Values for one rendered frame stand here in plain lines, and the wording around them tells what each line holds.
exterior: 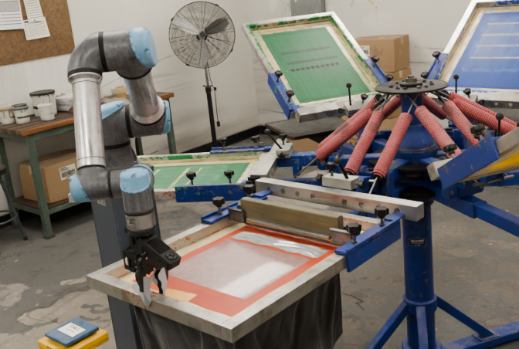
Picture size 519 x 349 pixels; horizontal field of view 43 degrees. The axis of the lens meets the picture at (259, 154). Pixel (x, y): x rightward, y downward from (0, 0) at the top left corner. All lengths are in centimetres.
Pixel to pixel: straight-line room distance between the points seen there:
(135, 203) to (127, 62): 43
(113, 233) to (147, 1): 451
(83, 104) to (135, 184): 31
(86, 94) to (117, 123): 41
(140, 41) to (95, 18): 437
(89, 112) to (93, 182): 20
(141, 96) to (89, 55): 27
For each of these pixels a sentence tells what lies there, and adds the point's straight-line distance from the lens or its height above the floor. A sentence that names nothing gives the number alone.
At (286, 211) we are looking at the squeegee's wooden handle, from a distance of 214.
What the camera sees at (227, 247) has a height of 97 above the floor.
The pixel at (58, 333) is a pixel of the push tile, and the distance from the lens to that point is 181.
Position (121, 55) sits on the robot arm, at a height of 162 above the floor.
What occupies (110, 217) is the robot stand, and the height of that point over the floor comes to 105.
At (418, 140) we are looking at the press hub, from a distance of 275.
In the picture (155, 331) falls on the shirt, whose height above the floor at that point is 82.
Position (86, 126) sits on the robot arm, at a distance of 184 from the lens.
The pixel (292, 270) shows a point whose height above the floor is 97.
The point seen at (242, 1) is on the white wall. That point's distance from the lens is 758.
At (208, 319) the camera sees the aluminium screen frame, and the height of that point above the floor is 101.
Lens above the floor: 179
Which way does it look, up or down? 15 degrees down
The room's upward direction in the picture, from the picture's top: 6 degrees counter-clockwise
